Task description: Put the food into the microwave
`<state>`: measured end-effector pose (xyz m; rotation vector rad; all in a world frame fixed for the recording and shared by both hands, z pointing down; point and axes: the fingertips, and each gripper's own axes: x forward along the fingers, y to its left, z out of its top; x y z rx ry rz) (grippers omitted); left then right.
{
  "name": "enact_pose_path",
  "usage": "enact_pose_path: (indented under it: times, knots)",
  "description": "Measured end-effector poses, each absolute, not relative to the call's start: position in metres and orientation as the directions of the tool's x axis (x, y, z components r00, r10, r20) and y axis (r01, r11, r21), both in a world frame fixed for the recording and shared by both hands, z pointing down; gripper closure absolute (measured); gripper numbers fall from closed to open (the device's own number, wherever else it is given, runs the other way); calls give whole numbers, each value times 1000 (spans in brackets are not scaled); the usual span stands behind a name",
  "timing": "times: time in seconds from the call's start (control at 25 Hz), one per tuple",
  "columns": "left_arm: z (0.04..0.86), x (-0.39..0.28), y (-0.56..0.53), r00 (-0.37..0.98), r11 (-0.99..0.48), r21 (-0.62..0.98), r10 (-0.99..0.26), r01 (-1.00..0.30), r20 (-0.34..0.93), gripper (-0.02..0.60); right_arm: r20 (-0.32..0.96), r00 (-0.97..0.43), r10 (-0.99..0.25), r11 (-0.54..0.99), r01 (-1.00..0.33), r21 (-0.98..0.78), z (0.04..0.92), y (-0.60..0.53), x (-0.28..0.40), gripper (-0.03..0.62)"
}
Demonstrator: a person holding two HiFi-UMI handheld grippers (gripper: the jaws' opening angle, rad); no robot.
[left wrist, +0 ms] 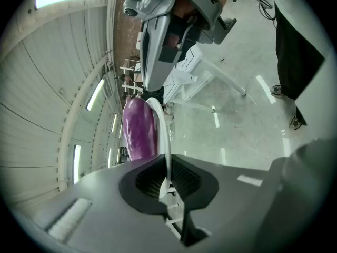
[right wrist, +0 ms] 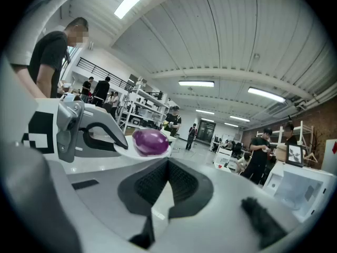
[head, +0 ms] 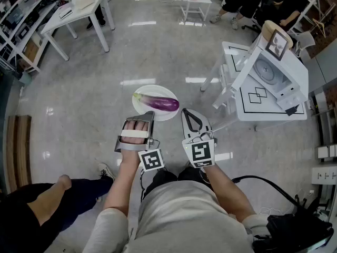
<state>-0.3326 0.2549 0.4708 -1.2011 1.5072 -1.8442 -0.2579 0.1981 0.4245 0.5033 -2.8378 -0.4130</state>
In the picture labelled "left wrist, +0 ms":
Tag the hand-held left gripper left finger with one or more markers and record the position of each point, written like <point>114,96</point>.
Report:
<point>100,215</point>

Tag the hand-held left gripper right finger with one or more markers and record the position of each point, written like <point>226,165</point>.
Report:
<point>231,207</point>

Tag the white plate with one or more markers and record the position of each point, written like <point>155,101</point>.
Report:
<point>163,125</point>

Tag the purple eggplant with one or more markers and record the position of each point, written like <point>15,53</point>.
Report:
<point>139,130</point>

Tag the person's right hand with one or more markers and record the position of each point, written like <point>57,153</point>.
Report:
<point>185,8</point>

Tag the white table with black lines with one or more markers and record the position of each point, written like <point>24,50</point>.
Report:
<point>184,75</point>

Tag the white ceiling pipe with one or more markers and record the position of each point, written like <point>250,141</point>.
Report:
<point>79,109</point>

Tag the person's left shoe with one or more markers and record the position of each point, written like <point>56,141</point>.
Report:
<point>296,122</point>

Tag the person's shoe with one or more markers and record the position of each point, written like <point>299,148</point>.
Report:
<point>277,91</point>
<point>296,122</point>

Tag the person's right shoe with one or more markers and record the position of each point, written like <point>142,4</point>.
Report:
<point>277,91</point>

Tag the person's beige shirt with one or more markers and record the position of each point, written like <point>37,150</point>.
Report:
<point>297,4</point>

